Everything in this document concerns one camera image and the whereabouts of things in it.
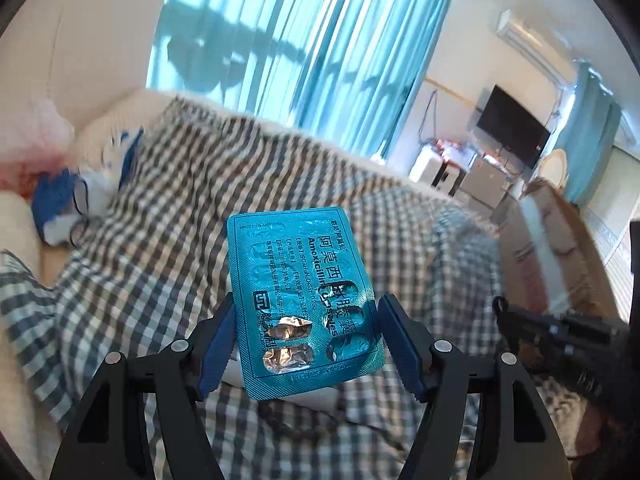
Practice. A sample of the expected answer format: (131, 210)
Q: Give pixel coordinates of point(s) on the white oval mirror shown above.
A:
(554, 170)

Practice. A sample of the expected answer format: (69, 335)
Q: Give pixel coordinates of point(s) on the grey white checked blanket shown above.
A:
(175, 220)

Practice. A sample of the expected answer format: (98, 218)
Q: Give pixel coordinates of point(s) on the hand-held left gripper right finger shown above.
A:
(406, 346)

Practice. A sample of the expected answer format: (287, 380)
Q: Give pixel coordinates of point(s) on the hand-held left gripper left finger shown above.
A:
(217, 346)

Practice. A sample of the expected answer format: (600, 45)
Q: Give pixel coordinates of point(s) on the narrow blue curtain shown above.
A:
(592, 135)

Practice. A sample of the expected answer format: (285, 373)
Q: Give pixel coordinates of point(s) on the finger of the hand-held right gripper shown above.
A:
(520, 322)

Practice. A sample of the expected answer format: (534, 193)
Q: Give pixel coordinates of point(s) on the grey mini fridge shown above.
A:
(482, 185)

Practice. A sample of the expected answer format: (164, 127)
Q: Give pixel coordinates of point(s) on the blue pill blister pack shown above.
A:
(300, 305)

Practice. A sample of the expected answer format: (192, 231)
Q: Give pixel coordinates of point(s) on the wide blue curtain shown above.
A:
(310, 50)

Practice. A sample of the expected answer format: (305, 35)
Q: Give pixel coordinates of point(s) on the pink plastic bag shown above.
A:
(35, 140)

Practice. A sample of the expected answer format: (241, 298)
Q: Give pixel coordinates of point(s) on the cardboard box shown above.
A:
(555, 250)

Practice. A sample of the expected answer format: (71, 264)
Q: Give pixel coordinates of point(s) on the black television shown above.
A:
(512, 127)

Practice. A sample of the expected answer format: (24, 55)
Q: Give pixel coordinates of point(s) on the white appliance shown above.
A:
(425, 167)

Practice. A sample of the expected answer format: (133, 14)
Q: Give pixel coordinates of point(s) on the white air conditioner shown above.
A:
(535, 42)

